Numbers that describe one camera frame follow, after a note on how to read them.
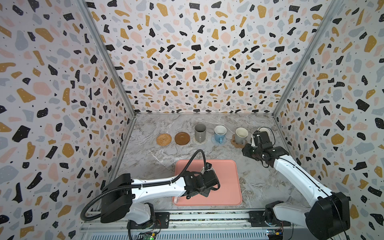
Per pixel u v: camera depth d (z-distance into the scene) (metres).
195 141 1.04
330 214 0.40
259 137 0.64
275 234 0.72
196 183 0.58
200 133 0.97
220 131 1.02
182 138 1.06
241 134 0.99
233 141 1.05
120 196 0.40
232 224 0.73
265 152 0.61
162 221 0.74
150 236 0.70
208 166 0.71
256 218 0.75
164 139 1.06
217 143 1.03
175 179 0.51
